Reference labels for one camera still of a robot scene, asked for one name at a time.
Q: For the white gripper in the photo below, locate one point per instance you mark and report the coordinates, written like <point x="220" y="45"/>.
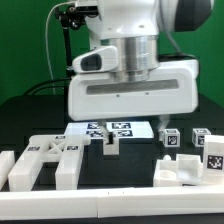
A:
<point x="170" y="89"/>

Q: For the white chair seat block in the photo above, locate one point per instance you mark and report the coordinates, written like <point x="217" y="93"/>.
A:
<point x="185" y="170"/>

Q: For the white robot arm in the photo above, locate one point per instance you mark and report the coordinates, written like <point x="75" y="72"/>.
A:
<point x="122" y="75"/>

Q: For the white tagged cube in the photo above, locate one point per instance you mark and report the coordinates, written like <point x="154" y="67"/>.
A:
<point x="171" y="137"/>
<point x="198" y="136"/>

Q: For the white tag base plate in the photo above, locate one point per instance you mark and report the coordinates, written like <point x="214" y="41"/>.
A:
<point x="125" y="129"/>

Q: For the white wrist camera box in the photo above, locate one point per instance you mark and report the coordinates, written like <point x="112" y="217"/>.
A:
<point x="102" y="59"/>

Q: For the white chair back frame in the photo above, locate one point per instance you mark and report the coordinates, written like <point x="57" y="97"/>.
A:
<point x="66" y="150"/>

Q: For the white front wall bar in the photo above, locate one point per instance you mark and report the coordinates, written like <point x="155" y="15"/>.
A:
<point x="106" y="203"/>

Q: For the white wall bar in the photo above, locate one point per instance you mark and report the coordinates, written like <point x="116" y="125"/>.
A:
<point x="106" y="203"/>
<point x="7" y="161"/>

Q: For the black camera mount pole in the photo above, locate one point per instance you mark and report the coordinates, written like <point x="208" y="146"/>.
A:
<point x="71" y="18"/>

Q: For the black overhead camera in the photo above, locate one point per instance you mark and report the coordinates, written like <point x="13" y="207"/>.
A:
<point x="87" y="7"/>

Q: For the white left wall bar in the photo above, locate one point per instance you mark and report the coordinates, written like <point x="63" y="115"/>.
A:
<point x="7" y="161"/>

